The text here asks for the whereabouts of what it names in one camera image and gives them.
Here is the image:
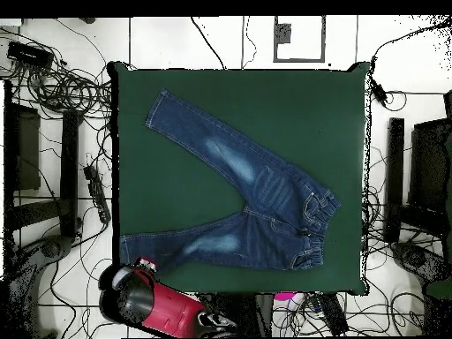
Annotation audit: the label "dark green table cloth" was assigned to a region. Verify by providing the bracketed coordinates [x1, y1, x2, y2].
[106, 60, 371, 297]

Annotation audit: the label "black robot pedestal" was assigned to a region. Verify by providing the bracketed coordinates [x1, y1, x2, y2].
[211, 291, 274, 338]

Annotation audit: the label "grey square floor frame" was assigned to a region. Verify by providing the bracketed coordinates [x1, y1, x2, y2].
[273, 15, 327, 64]

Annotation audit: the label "tangled black cables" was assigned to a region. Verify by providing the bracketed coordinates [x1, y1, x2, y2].
[360, 144, 442, 336]
[6, 59, 113, 123]

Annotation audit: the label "black electronics box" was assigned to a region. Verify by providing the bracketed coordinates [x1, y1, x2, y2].
[6, 40, 55, 69]

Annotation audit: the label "green round object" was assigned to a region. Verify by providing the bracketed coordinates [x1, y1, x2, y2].
[424, 280, 452, 302]

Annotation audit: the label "dark flat panel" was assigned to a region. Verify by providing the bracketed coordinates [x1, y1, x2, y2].
[408, 117, 452, 213]
[13, 105, 42, 192]

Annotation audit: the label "blue denim jeans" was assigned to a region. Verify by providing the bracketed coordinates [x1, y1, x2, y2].
[118, 88, 342, 274]

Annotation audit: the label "wide black power strip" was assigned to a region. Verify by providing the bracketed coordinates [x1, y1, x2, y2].
[316, 292, 350, 337]

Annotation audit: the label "black stand frame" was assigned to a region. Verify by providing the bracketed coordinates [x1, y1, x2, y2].
[3, 79, 80, 248]
[383, 117, 452, 245]

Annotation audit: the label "black cable with plug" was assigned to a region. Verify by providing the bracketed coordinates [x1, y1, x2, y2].
[369, 19, 452, 109]

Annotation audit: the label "long black cable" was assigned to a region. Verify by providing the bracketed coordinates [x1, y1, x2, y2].
[190, 16, 228, 71]

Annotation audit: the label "white plastic object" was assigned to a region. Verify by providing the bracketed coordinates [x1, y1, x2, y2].
[271, 292, 305, 336]

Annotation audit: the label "grey tripod base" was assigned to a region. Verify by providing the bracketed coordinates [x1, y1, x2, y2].
[6, 233, 76, 338]
[389, 240, 452, 286]

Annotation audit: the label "dark grey square plate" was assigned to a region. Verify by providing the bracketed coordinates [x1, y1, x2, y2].
[275, 23, 293, 44]

